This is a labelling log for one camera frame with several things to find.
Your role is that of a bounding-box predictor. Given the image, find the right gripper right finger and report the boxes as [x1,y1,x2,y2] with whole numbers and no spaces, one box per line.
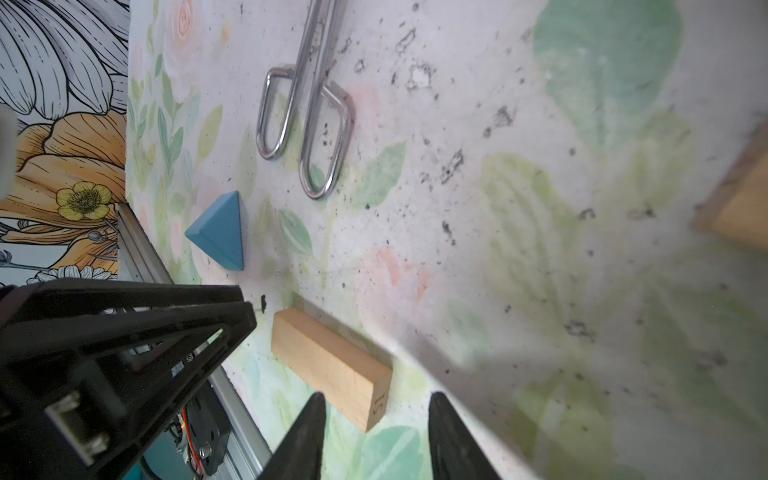
[428,392,500,480]

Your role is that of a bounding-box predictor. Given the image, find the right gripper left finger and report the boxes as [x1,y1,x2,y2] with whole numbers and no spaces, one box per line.
[258,392,327,480]

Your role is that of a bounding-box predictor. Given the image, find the long natural wood block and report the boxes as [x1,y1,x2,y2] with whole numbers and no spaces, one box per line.
[271,308,393,432]

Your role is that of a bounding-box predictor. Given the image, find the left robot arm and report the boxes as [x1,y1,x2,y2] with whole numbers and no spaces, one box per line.
[1,279,257,479]

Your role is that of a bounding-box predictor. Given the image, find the light blue triangular block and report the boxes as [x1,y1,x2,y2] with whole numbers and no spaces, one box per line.
[185,191,244,271]

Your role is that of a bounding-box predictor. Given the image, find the metal tongs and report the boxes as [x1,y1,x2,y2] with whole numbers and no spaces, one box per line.
[255,1,354,201]

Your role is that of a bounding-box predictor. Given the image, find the aluminium frame rail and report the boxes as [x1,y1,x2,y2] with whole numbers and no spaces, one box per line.
[115,202,274,480]

